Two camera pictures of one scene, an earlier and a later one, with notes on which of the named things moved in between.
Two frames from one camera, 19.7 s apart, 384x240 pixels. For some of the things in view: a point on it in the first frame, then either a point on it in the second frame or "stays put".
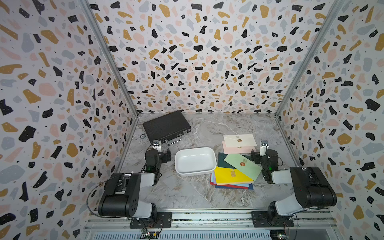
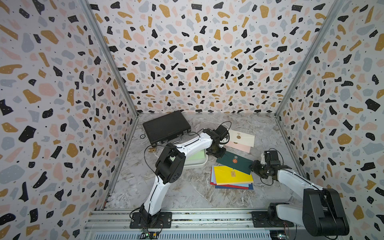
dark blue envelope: x=250 y=187 stays put
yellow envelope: x=230 y=176 stays put
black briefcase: x=167 y=127 stays put
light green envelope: x=247 y=167 → x=198 y=155
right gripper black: x=256 y=155 → x=253 y=166
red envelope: x=231 y=186 stays put
